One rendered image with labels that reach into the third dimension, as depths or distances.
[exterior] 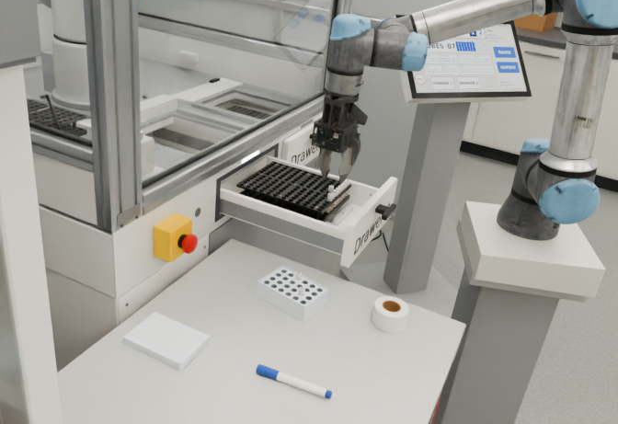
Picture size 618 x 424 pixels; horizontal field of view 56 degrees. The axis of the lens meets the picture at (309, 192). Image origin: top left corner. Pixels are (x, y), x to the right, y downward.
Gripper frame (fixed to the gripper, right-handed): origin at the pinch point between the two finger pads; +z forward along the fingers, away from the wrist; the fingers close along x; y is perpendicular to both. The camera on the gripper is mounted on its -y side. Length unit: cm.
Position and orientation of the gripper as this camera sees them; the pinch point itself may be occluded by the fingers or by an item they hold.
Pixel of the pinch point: (335, 175)
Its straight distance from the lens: 131.8
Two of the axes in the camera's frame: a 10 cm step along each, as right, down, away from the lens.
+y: -4.4, 3.6, -8.2
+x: 8.9, 2.8, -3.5
